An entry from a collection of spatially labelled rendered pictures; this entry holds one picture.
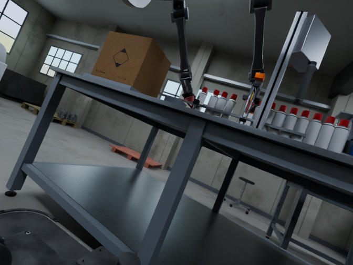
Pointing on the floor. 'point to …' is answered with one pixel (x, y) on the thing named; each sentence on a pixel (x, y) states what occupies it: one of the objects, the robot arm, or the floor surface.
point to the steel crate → (21, 88)
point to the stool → (241, 195)
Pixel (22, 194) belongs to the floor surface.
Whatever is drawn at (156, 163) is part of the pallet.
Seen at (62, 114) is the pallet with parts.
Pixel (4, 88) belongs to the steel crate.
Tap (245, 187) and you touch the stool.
